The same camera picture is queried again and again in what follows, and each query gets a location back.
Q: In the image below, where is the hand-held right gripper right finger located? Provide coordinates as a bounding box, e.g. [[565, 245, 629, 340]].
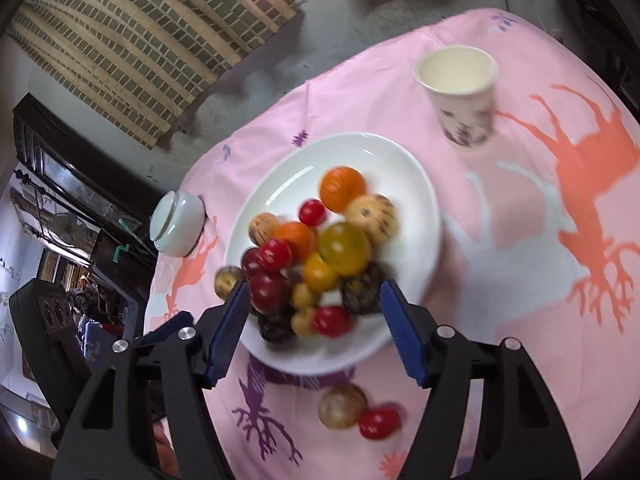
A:
[[379, 280, 583, 480]]

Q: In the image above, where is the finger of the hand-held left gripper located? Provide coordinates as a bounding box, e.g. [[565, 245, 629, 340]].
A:
[[135, 310, 196, 356]]

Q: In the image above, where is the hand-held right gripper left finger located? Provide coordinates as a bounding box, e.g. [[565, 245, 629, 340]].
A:
[[50, 280, 251, 480]]

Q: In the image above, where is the tan round fruit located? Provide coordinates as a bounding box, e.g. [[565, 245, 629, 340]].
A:
[[214, 266, 246, 298], [318, 384, 368, 430]]

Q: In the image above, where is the large dark water chestnut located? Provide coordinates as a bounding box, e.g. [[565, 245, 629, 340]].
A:
[[340, 262, 388, 316]]

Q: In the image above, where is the dark red tomato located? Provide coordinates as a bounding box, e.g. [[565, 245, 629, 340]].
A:
[[248, 271, 292, 315], [241, 247, 266, 278]]

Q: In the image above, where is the orange tomato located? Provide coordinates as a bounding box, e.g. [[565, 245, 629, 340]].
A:
[[302, 252, 341, 293]]

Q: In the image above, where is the yellow-green tomato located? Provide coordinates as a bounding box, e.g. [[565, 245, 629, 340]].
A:
[[317, 222, 372, 277]]

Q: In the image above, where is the small tan oval fruit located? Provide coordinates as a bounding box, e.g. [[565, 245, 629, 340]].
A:
[[248, 212, 283, 247]]

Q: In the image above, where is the striped yellow pepino melon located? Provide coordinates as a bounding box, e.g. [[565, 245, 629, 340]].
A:
[[344, 194, 399, 244]]

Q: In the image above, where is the small mandarin orange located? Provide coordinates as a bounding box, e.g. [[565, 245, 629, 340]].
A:
[[274, 221, 317, 261]]

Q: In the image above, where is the large mandarin orange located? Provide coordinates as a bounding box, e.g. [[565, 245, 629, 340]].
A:
[[319, 166, 367, 213]]

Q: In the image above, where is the white oval plate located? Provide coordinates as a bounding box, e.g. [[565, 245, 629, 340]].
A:
[[223, 132, 442, 376]]

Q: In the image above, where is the pink printed tablecloth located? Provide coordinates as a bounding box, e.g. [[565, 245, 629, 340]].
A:
[[142, 7, 640, 480]]

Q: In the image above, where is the white ceramic lidded jar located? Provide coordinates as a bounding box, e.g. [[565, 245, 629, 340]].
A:
[[150, 191, 206, 257]]

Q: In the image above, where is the dark wooden cabinet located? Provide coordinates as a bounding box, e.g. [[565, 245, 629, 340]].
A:
[[12, 92, 166, 271]]

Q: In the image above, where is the printed paper cup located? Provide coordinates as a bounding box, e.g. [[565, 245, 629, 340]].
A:
[[414, 46, 500, 149]]

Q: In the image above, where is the wide brick-pattern curtain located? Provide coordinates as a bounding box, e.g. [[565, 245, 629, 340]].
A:
[[5, 0, 301, 148]]

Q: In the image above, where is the black computer desk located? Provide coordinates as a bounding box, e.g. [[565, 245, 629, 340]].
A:
[[555, 0, 640, 91]]

